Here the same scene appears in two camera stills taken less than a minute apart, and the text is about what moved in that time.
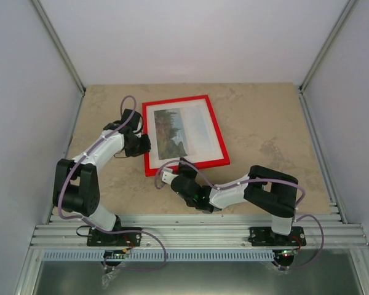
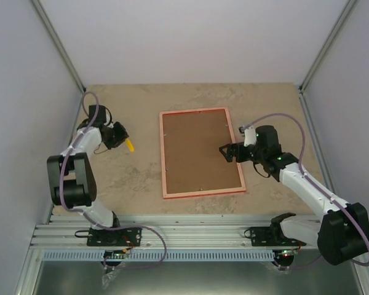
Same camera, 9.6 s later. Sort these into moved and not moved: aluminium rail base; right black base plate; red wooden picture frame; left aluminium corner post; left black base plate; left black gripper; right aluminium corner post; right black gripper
Moved: right black gripper; red wooden picture frame; left black gripper
Not moved: right aluminium corner post; aluminium rail base; right black base plate; left black base plate; left aluminium corner post
